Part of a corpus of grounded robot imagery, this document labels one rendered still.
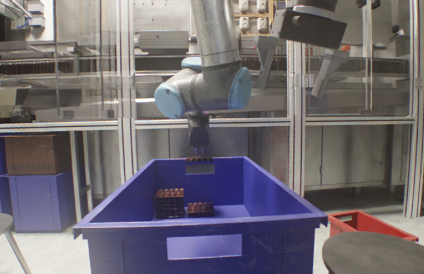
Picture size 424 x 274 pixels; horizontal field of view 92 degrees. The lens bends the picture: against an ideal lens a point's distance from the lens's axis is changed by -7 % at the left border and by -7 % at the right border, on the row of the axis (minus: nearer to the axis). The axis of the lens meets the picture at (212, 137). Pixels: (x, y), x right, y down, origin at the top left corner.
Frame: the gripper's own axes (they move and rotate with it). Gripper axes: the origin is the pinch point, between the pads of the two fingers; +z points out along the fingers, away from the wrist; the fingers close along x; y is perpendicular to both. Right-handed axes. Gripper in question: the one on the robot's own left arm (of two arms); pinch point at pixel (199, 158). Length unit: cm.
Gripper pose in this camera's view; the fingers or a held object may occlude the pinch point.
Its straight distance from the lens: 84.4
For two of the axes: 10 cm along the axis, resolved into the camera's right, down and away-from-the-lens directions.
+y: -0.7, -6.3, 7.7
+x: -10.0, 0.2, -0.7
